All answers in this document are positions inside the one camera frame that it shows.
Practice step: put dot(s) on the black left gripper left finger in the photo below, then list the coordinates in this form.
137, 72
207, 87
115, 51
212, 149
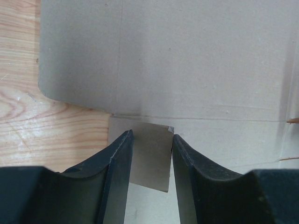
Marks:
91, 192

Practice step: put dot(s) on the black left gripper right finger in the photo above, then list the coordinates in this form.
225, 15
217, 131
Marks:
209, 193

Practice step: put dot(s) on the brown cardboard box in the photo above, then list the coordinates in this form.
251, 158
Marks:
223, 73

